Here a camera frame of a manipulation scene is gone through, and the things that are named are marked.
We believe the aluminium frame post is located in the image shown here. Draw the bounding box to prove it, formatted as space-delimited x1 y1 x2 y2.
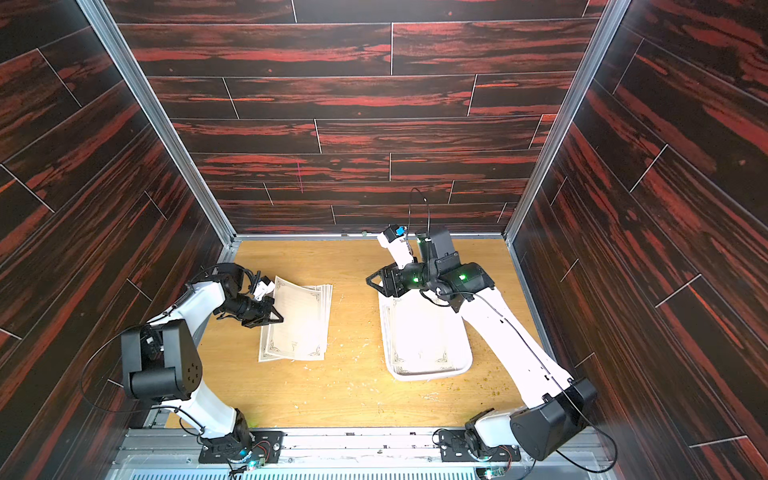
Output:
76 0 237 248
504 0 631 251

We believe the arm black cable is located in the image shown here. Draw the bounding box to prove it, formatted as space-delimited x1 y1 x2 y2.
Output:
188 262 262 295
407 187 432 236

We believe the left aluminium frame post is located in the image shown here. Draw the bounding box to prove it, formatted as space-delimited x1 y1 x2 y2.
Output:
76 0 237 248

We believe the white plastic storage tray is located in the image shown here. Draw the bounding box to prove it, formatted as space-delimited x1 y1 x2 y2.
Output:
378 290 473 381

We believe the right aluminium frame post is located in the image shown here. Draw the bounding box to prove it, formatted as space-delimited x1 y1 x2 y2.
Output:
504 0 631 251

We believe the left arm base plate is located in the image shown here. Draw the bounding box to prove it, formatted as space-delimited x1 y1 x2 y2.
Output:
198 430 285 467

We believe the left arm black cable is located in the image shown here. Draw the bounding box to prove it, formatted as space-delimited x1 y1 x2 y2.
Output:
188 262 262 295

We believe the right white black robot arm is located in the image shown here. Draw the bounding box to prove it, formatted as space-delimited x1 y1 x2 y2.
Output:
366 225 597 461

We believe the front aluminium rail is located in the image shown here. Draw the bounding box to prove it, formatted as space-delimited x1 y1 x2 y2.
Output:
106 427 619 479

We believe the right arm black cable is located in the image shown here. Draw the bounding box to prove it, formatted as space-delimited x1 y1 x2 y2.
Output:
407 187 432 236

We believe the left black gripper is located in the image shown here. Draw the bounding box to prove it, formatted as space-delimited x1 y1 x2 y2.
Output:
220 296 285 327

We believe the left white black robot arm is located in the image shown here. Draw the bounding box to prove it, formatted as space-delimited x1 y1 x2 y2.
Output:
120 263 284 463

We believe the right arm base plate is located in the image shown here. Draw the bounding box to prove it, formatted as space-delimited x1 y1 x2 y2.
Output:
431 428 521 463

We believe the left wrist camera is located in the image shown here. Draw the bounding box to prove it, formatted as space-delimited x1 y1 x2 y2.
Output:
252 277 275 301

